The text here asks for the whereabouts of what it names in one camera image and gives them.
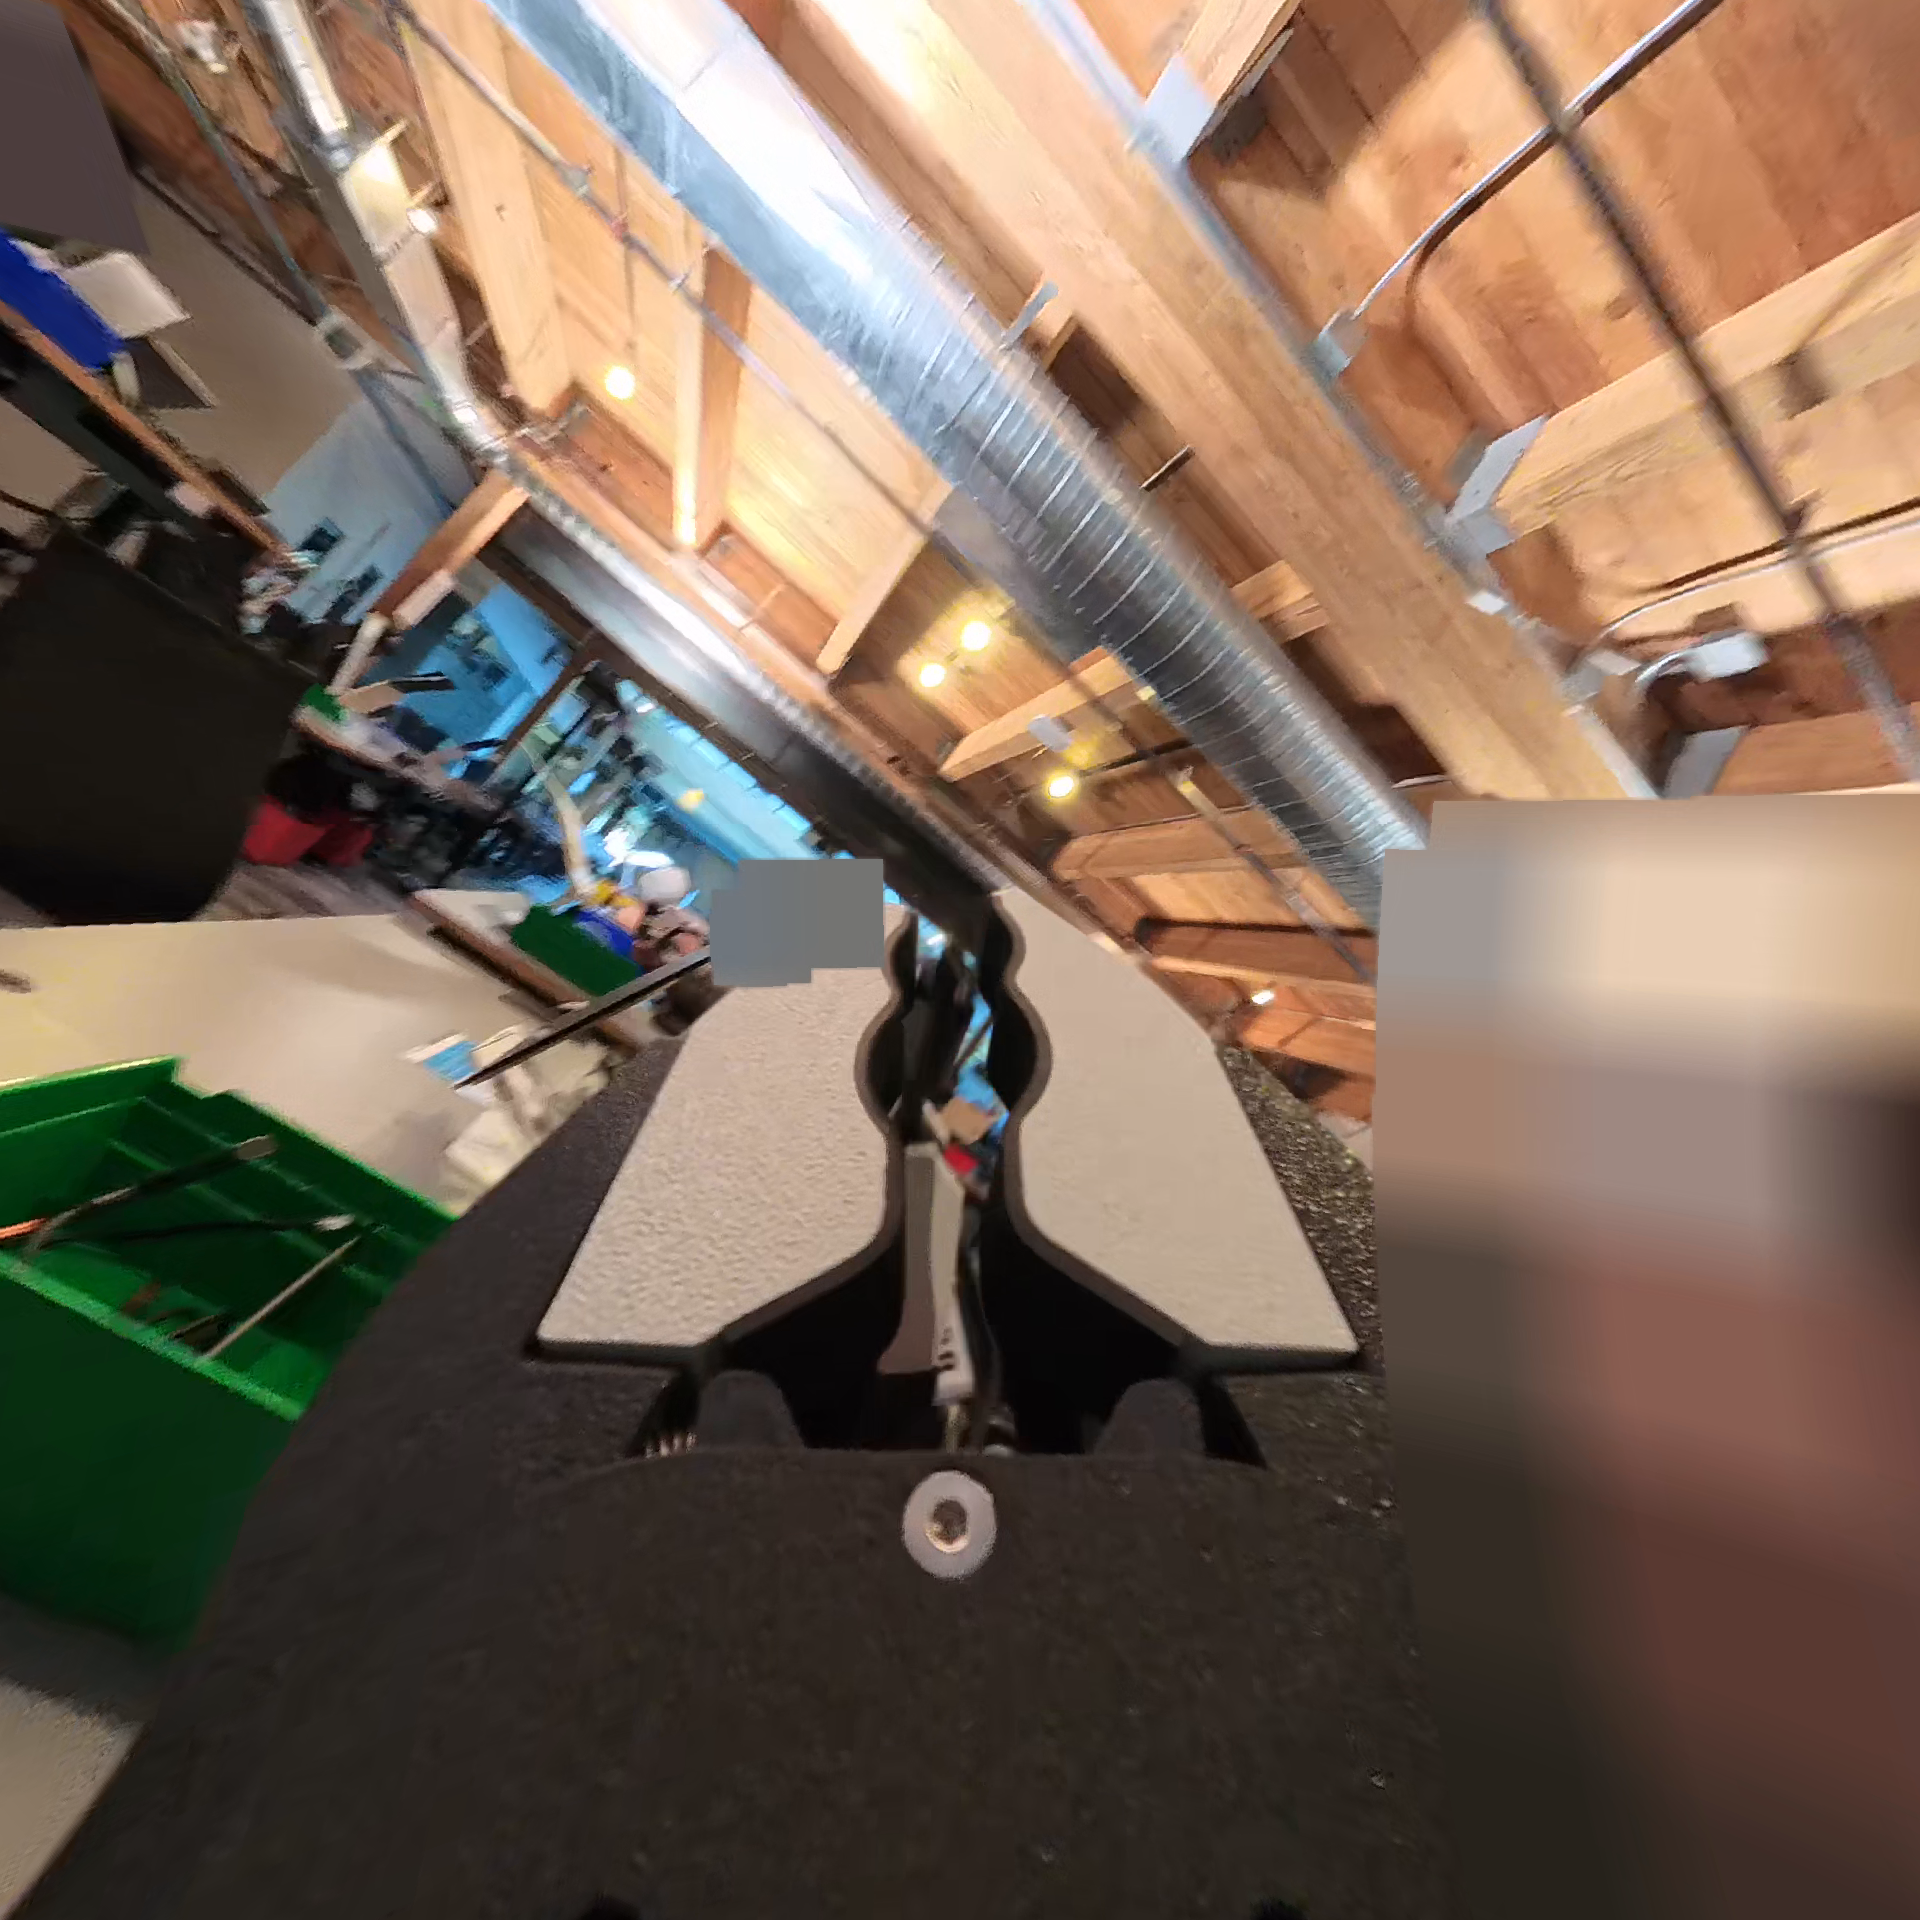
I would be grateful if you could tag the small green bin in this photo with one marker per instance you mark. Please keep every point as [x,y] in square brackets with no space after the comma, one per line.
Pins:
[570,951]

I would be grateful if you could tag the silver ventilation duct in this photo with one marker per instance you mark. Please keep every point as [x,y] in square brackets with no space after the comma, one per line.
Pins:
[961,402]

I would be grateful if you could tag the red bin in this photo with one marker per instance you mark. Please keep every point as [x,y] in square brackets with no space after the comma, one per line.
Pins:
[294,835]

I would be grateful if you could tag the wooden workbench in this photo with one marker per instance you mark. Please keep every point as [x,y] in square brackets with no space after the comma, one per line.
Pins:
[130,431]

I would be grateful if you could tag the black cabinet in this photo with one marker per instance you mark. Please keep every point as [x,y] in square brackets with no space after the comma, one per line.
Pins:
[130,718]

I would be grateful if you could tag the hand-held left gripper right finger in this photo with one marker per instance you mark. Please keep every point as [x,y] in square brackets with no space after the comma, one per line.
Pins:
[1163,1161]

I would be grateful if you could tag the thin metal tool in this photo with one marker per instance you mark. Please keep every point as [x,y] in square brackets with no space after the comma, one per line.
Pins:
[290,1298]
[168,1182]

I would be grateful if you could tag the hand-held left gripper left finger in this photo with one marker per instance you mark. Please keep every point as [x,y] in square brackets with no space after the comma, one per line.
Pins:
[739,1163]

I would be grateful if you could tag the thin grey slab device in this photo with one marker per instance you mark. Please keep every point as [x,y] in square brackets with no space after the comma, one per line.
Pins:
[601,1012]

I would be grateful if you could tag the blue bin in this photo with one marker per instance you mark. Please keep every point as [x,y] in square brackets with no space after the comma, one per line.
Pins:
[43,299]

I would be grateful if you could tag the large green plastic bin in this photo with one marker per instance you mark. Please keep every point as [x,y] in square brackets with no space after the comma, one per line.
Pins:
[120,1446]

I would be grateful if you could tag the metal conduit pipe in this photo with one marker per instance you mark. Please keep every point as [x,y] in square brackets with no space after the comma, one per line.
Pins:
[1502,161]

